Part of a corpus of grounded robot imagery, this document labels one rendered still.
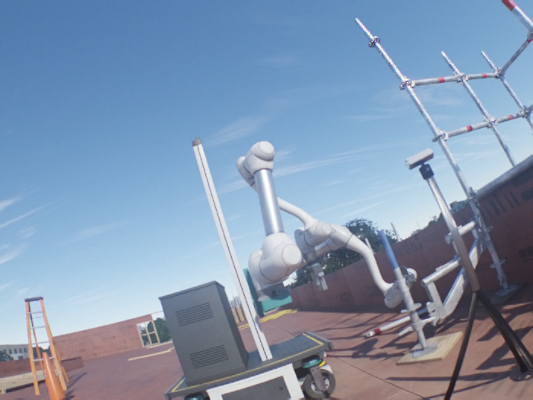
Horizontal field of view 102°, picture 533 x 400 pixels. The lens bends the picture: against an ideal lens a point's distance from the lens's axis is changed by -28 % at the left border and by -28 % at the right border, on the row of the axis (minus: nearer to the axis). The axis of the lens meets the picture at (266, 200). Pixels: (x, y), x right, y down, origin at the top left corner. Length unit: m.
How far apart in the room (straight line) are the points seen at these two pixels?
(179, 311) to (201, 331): 0.17
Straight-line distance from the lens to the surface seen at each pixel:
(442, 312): 1.90
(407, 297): 1.76
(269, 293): 1.59
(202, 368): 1.70
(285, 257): 1.40
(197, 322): 1.67
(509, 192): 2.17
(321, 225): 1.64
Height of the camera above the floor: 0.65
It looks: 18 degrees up
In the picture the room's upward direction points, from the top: 20 degrees counter-clockwise
